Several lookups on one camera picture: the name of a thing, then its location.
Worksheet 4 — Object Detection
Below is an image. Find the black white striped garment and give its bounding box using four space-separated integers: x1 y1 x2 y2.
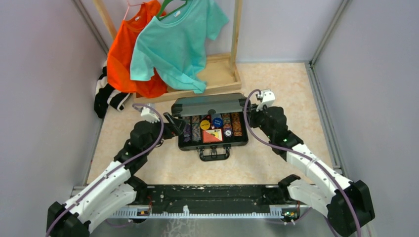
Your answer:
94 61 131 119

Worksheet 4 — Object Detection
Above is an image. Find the orange t-shirt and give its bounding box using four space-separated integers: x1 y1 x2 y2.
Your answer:
107 0 168 98

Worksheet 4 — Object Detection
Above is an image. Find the green multicolour chip row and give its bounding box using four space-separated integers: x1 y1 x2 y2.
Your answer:
221 113 232 129

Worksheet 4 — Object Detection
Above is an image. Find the red playing card box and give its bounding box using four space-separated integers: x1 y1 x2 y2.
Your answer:
202 129 223 143

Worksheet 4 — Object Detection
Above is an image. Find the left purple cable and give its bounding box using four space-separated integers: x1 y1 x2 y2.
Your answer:
45 103 165 237

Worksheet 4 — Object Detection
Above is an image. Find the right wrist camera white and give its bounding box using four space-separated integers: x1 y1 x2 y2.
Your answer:
256 89 276 112

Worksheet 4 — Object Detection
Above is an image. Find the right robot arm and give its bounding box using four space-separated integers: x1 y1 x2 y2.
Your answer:
243 104 375 237

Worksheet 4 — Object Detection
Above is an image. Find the purple cable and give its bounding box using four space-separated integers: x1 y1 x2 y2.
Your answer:
45 103 165 237
243 89 362 237

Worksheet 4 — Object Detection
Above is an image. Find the purple chip row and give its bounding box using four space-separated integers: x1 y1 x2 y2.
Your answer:
182 117 192 143

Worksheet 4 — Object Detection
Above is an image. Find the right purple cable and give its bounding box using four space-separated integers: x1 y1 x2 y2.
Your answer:
243 89 362 237

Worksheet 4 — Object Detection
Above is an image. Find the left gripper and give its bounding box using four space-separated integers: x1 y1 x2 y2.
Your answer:
144 112 188 155

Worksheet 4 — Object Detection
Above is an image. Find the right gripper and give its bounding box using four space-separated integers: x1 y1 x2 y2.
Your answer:
245 102 274 140

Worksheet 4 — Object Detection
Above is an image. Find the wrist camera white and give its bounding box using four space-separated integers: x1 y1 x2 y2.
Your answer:
256 89 276 112
141 103 160 123

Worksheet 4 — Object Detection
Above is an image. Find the orange red chip row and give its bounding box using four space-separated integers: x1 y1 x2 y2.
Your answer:
231 112 243 137

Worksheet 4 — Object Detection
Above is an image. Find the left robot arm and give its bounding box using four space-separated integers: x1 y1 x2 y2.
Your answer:
45 113 186 237

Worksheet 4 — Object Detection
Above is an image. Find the yellow round button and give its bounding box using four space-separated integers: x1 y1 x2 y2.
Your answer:
200 120 211 130

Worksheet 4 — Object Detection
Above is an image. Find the red black triangle marker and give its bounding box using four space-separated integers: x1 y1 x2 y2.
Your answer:
201 115 212 122

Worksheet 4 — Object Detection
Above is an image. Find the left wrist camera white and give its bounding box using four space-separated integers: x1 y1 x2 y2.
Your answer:
141 103 160 123

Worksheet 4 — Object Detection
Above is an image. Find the blue round button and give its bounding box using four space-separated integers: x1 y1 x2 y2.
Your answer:
212 118 223 128

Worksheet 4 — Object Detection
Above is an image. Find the black poker set case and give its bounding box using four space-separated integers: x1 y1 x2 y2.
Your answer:
171 93 249 161

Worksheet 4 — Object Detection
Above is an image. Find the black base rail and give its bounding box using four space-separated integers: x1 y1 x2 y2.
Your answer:
132 184 304 214

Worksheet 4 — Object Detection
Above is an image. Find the teal t-shirt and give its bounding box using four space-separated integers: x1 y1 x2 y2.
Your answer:
130 0 229 94

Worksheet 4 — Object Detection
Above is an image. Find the wooden clothes rack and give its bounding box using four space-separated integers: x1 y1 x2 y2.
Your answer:
95 0 242 102

